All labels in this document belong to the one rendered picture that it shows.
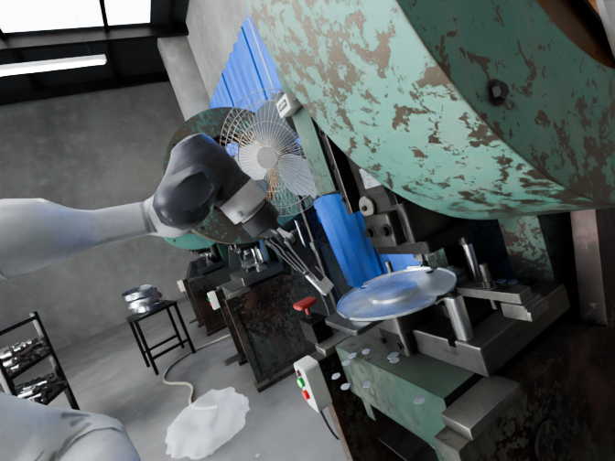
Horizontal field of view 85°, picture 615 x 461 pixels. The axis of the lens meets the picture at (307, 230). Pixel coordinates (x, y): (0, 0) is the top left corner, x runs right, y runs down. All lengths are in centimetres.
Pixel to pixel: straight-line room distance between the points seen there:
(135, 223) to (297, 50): 45
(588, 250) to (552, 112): 60
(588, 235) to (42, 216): 104
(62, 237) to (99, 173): 686
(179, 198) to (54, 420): 38
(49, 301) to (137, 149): 313
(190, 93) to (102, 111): 216
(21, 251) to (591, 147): 70
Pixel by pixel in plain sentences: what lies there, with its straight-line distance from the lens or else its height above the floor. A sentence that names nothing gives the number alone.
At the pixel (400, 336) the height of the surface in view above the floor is 70.
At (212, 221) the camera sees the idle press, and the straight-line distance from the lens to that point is 201.
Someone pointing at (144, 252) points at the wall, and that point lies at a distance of 726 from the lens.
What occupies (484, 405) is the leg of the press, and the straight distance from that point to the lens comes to 70.
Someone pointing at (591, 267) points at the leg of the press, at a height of 71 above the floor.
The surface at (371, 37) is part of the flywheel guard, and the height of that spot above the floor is 118.
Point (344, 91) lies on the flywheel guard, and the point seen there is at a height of 116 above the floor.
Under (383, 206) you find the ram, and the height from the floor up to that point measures 99.
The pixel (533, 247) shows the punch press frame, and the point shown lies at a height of 78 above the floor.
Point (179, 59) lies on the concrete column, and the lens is 643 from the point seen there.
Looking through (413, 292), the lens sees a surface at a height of 79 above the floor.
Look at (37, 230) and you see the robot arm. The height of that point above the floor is 115.
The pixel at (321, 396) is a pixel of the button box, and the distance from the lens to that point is 105.
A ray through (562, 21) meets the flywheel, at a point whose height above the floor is 119.
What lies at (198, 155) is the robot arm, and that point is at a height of 120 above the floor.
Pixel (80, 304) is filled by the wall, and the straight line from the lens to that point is 739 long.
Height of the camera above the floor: 107
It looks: 5 degrees down
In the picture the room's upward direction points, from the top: 19 degrees counter-clockwise
